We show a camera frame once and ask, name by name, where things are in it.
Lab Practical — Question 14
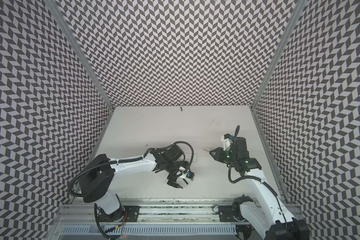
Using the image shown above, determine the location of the white remote with back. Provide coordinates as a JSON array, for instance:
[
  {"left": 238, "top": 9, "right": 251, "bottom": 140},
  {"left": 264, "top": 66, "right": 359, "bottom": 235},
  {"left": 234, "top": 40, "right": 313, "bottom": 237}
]
[{"left": 184, "top": 152, "right": 198, "bottom": 163}]

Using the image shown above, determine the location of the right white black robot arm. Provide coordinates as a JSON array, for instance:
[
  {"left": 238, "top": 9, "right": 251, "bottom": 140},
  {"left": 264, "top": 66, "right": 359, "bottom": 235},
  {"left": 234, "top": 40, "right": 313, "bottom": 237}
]
[{"left": 209, "top": 134, "right": 310, "bottom": 240}]

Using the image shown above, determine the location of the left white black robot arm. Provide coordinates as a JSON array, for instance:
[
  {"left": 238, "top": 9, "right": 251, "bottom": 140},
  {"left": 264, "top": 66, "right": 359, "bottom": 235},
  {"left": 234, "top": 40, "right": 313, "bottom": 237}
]
[{"left": 68, "top": 141, "right": 195, "bottom": 222}]

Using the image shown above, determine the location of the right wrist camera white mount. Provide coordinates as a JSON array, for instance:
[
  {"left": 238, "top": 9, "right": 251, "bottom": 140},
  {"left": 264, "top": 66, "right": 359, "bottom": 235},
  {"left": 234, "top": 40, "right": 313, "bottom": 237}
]
[{"left": 221, "top": 134, "right": 234, "bottom": 152}]

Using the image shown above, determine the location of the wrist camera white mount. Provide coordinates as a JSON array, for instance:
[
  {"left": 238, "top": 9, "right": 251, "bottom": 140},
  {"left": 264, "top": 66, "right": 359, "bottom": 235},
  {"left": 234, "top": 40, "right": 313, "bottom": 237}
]
[
  {"left": 221, "top": 134, "right": 234, "bottom": 152},
  {"left": 180, "top": 170, "right": 195, "bottom": 185}
]

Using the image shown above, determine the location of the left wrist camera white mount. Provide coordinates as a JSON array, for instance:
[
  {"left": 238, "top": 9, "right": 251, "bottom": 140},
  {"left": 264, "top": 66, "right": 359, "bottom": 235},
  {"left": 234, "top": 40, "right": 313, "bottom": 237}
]
[{"left": 180, "top": 170, "right": 195, "bottom": 185}]

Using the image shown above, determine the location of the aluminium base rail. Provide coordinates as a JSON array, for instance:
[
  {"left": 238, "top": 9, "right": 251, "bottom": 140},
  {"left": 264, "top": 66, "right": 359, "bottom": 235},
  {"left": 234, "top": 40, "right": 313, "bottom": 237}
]
[{"left": 56, "top": 199, "right": 303, "bottom": 224}]

